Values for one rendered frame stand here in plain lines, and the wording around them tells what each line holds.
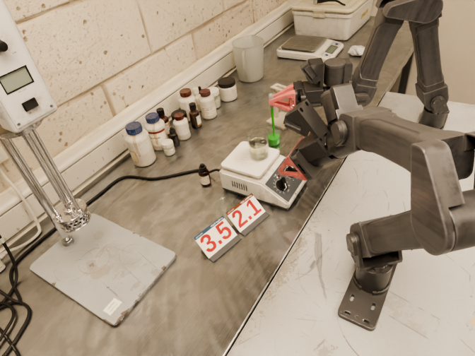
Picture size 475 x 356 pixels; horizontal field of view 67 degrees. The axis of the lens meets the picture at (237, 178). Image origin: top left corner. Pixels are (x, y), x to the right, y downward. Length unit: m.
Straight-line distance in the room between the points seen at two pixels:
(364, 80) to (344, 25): 0.82
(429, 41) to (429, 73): 0.09
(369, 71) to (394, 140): 0.54
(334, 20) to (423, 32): 0.86
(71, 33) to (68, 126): 0.25
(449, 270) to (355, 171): 0.34
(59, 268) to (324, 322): 0.60
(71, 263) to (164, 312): 0.27
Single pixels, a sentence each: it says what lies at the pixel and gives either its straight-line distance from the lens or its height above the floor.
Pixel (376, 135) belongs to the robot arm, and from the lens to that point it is 0.56.
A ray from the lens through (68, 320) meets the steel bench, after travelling 0.86.
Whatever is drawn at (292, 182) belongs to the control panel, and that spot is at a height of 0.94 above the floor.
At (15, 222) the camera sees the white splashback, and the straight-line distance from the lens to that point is 1.08.
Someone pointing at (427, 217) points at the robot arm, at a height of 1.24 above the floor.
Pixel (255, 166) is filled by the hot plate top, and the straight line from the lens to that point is 0.91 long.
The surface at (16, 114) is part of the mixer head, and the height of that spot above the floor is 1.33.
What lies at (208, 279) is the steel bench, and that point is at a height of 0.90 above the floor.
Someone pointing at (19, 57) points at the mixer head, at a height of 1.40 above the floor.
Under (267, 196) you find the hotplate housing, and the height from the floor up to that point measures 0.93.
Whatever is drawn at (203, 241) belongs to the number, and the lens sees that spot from 0.83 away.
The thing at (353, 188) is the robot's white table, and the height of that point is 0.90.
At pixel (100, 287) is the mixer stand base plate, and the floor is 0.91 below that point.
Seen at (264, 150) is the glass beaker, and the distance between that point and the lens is 0.90.
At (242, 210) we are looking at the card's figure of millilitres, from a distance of 0.88.
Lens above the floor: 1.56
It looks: 40 degrees down
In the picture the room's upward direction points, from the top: 8 degrees counter-clockwise
